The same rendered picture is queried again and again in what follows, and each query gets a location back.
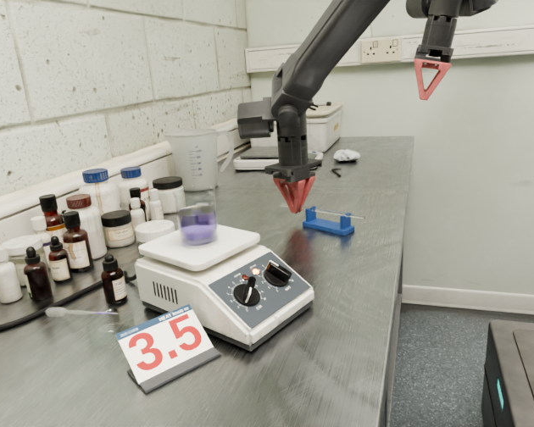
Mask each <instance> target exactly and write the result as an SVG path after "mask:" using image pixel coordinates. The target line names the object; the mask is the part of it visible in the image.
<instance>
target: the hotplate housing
mask: <svg viewBox="0 0 534 427"><path fill-rule="evenodd" d="M267 252H272V251H271V250H270V249H269V248H266V247H264V246H260V245H257V244H254V245H252V246H250V247H248V248H246V249H244V250H242V251H240V252H238V253H236V254H234V255H232V256H230V257H228V258H226V259H224V260H222V261H220V262H218V263H216V264H214V265H212V266H210V267H208V268H206V269H204V270H200V271H193V270H190V269H185V268H182V267H179V266H176V265H174V264H171V263H166V262H164V261H160V260H157V259H155V258H150V257H148V256H145V257H143V258H139V259H137V262H136V263H135V270H136V279H137V284H138V290H139V295H140V300H142V305H143V306H145V307H147V308H151V309H152V310H155V311H157V312H159V313H162V314H166V313H168V312H171V311H173V310H176V309H177V308H181V307H183V306H186V305H187V304H190V306H191V307H192V310H193V312H194V313H195V314H196V316H197V319H198V320H199V322H200V324H201V326H202V327H203V329H204V331H205V332H206V333H209V334H210V335H212V336H216V337H218V338H220V339H222V340H224V341H228V342H230V343H232V344H234V345H236V346H239V347H241V348H244V349H246V350H248V351H250V352H251V351H252V350H253V349H255V348H256V347H258V346H259V345H260V344H262V343H263V342H264V341H266V340H267V339H268V338H270V337H271V336H272V335H274V334H275V333H276V332H277V331H278V330H280V329H281V328H283V327H284V326H285V325H286V324H288V323H289V322H291V321H292V320H293V319H295V318H296V317H297V316H298V315H299V314H301V313H302V312H303V311H305V310H306V309H307V308H309V307H310V306H312V305H313V299H314V291H313V287H312V286H311V285H310V284H309V283H308V282H307V281H306V280H304V281H305V282H306V283H307V284H308V285H309V286H310V288H309V289H308V290H307V291H305V292H304V293H302V294H301V295H300V296H298V297H296V298H295V299H294V300H292V301H291V302H289V303H288V304H287V305H286V306H284V307H283V308H281V309H280V310H278V311H277V312H275V313H274V314H272V315H271V316H269V317H268V318H267V319H266V320H264V321H263V322H261V323H260V324H258V325H257V326H255V327H254V328H252V329H251V328H249V327H248V326H247V325H246V324H245V323H244V322H243V321H242V320H241V319H240V318H239V317H238V316H237V315H236V314H235V313H234V312H233V311H232V310H231V309H230V308H229V307H228V306H227V305H226V304H225V303H224V302H223V301H222V300H221V299H220V298H219V297H218V296H217V295H216V294H215V293H214V292H213V291H212V290H211V289H210V288H209V286H208V285H209V284H211V283H213V282H214V281H216V280H218V279H220V278H222V277H223V276H225V275H228V274H229V273H231V272H233V271H234V270H236V269H239V268H241V267H242V266H243V265H245V264H247V263H250V262H252V261H253V260H254V259H256V258H259V257H261V256H263V255H264V254H266V253H267ZM272 253H273V252H272ZM276 256H277V255H276ZM277 257H278V256H277ZM278 258H279V257H278ZM279 259H280V258H279ZM280 260H281V259H280ZM281 261H282V260H281ZM282 262H283V263H284V264H285V265H286V266H287V267H289V266H288V265H287V264H286V263H285V262H284V261H282ZM289 268H290V267H289ZM290 269H291V270H292V271H293V272H294V273H296V272H295V271H294V270H293V269H292V268H290ZM296 274H297V273H296ZM297 275H298V276H299V277H300V278H301V279H302V280H303V278H302V277H301V276H300V275H299V274H297Z"/></svg>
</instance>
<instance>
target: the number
mask: <svg viewBox="0 0 534 427"><path fill-rule="evenodd" d="M121 341H122V343H123V345H124V347H125V349H126V351H127V353H128V355H129V358H130V360H131V362H132V364H133V366H134V368H135V370H136V372H137V374H138V377H140V376H142V375H144V374H147V373H149V372H151V371H153V370H155V369H157V368H159V367H161V366H163V365H165V364H167V363H169V362H171V361H173V360H176V359H177V358H180V357H182V356H184V355H186V354H188V353H189V352H192V351H194V350H196V349H198V348H199V347H202V346H205V345H207V344H209V342H208V340H207V339H206V337H205V335H204V333H203V332H202V330H201V328H200V326H199V324H198V323H197V321H196V319H195V318H194V316H193V314H192V311H191V310H190V311H187V312H185V313H182V314H180V315H177V316H175V317H174V318H171V319H168V320H165V321H164V322H162V323H159V324H156V325H154V326H152V327H149V328H147V329H145V330H142V331H140V332H137V333H135V334H133V335H130V336H127V337H126V338H124V339H121Z"/></svg>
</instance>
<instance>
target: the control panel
mask: <svg viewBox="0 0 534 427"><path fill-rule="evenodd" d="M269 261H275V262H276V263H278V264H279V265H281V266H282V267H284V268H285V269H287V270H289V271H290V272H292V276H291V278H290V280H289V281H288V282H287V284H286V285H285V286H283V287H277V286H273V285H271V284H270V283H269V282H268V281H267V280H266V279H265V277H264V272H265V270H266V267H267V265H268V262H269ZM254 269H257V270H258V271H259V273H258V274H255V273H254V272H253V270H254ZM243 275H247V276H248V278H249V277H250V276H253V277H255V278H256V283H255V288H256V289H257V290H258V291H259V294H260V300H259V303H258V304H256V305H254V306H252V307H249V306H244V305H242V304H241V303H239V302H238V301H237V300H236V299H235V297H234V294H233V291H234V289H235V287H236V286H237V285H240V284H246V283H247V280H244V279H243V278H242V276H243ZM208 286H209V288H210V289H211V290H212V291H213V292H214V293H215V294H216V295H217V296H218V297H219V298H220V299H221V300H222V301H223V302H224V303H225V304H226V305H227V306H228V307H229V308H230V309H231V310H232V311H233V312H234V313H235V314H236V315H237V316H238V317H239V318H240V319H241V320H242V321H243V322H244V323H245V324H246V325H247V326H248V327H249V328H251V329H252V328H254V327H255V326H257V325H258V324H260V323H261V322H263V321H264V320H266V319H267V318H268V317H269V316H271V315H272V314H274V313H275V312H277V311H278V310H280V309H281V308H283V307H284V306H286V305H287V304H288V303H289V302H291V301H292V300H294V299H295V298H296V297H298V296H300V295H301V294H302V293H304V292H305V291H307V290H308V289H309V288H310V286H309V285H308V284H307V283H306V282H305V281H304V280H302V279H301V278H300V277H299V276H298V275H297V274H296V273H294V272H293V271H292V270H291V269H290V268H289V267H287V266H286V265H285V264H284V263H283V262H282V261H281V260H280V259H279V258H278V257H277V256H276V255H275V254H274V253H272V252H267V253H266V254H264V255H263V256H261V257H259V258H256V259H254V260H253V261H252V262H250V263H247V264H245V265H243V266H242V267H241V268H239V269H236V270H234V271H233V272H231V273H229V274H227V275H225V276H223V277H222V278H220V279H218V280H216V281H214V282H213V283H211V284H209V285H208Z"/></svg>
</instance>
